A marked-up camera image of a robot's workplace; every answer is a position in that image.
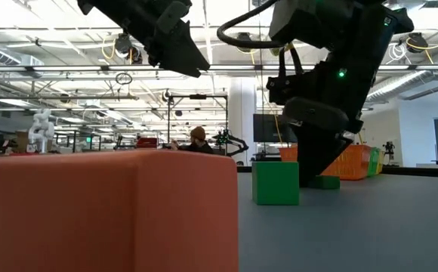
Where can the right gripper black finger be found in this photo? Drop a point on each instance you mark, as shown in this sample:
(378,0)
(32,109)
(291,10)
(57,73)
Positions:
(313,155)

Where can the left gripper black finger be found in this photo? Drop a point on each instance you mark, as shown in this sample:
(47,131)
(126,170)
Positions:
(181,56)

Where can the green cube block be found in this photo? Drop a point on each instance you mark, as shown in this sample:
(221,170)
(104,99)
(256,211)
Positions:
(275,185)

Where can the black robot arm with green parts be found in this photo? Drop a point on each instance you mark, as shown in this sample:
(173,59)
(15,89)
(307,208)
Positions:
(238,144)

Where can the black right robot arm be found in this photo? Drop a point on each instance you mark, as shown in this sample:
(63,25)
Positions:
(370,26)

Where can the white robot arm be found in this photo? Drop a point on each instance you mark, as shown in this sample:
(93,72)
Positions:
(41,130)

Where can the orange plastic basket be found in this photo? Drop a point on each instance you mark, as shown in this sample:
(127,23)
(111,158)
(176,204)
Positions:
(351,162)

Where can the black monitor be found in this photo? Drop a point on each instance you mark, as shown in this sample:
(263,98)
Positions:
(268,128)

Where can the green plastic basket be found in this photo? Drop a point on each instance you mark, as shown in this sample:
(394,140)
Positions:
(374,162)

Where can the yellow plastic basket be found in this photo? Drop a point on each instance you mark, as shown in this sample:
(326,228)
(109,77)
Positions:
(381,162)

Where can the white building column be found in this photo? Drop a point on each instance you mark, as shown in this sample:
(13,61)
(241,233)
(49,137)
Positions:
(241,113)

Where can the person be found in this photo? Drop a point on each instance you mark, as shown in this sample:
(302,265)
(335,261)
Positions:
(198,145)

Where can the red box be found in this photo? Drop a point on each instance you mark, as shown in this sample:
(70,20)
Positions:
(147,143)

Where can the brown cardboard box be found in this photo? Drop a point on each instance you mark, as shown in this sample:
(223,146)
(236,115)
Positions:
(22,143)

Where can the orange-red rectangular block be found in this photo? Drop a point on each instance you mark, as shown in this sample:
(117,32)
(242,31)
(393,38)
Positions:
(90,211)

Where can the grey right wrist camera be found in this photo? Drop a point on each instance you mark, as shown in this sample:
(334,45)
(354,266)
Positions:
(317,113)

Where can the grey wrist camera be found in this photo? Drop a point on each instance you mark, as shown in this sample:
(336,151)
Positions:
(317,113)
(170,17)

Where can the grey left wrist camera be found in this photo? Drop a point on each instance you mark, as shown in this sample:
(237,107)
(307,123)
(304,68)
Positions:
(170,17)

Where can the black metal frame rig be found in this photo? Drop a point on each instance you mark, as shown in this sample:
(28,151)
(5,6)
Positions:
(198,97)

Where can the black camera on tripod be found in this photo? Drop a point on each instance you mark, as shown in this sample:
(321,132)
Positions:
(389,147)

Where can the black shelf frame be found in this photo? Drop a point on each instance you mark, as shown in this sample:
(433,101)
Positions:
(74,141)

